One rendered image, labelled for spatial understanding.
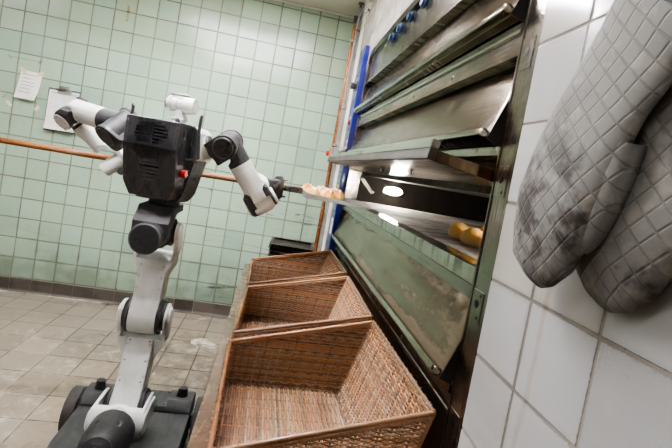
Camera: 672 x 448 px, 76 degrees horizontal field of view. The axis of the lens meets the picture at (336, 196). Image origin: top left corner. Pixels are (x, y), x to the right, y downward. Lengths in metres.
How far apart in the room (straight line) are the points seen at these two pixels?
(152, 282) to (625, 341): 1.61
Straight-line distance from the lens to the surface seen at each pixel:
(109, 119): 1.91
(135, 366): 1.98
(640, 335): 0.64
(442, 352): 1.06
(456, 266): 1.06
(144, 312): 1.90
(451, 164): 0.93
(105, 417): 1.85
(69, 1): 4.05
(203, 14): 3.77
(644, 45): 0.61
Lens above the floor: 1.32
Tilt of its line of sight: 3 degrees down
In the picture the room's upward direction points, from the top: 10 degrees clockwise
